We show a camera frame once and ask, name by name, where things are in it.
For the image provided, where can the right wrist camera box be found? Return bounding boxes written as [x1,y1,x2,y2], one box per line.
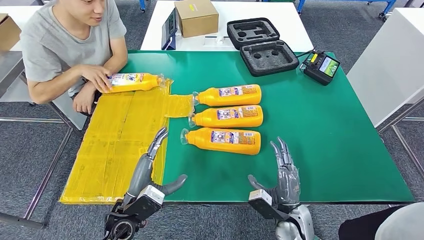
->
[248,188,289,221]

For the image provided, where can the person's right hand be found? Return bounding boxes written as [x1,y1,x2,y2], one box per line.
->
[79,64,114,94]

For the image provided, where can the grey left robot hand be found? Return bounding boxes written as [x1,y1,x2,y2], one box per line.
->
[122,126,188,208]

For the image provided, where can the orange bottle with clear cap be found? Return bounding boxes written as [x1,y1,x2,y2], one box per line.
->
[180,127,262,156]
[192,83,263,108]
[99,72,166,94]
[188,104,264,129]

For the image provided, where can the plain cardboard box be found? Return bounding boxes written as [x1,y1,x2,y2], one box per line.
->
[0,13,22,52]

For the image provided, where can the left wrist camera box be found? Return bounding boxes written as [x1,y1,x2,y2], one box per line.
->
[124,184,166,221]

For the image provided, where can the yellow taped sheet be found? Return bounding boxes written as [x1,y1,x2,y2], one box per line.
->
[58,77,195,206]

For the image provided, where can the person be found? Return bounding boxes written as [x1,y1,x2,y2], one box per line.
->
[338,202,424,240]
[19,0,129,115]

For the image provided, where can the black remote controller with screen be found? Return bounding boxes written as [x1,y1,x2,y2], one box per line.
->
[299,47,341,87]

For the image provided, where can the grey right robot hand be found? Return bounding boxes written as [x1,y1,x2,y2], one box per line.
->
[247,136,302,213]

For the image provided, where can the cardboard box with yellow label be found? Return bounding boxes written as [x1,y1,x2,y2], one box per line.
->
[174,0,220,39]

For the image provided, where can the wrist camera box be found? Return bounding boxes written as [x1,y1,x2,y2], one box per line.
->
[248,188,289,221]
[124,184,166,221]

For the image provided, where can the person's left hand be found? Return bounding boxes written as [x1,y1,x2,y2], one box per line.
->
[72,81,97,115]

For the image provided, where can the black tablet on stand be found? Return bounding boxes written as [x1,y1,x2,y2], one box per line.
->
[160,7,180,51]

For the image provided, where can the black foam-lined case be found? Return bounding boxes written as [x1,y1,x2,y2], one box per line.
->
[226,17,301,78]

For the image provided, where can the steel table with metal legs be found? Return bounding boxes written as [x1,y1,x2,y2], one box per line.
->
[0,51,74,230]

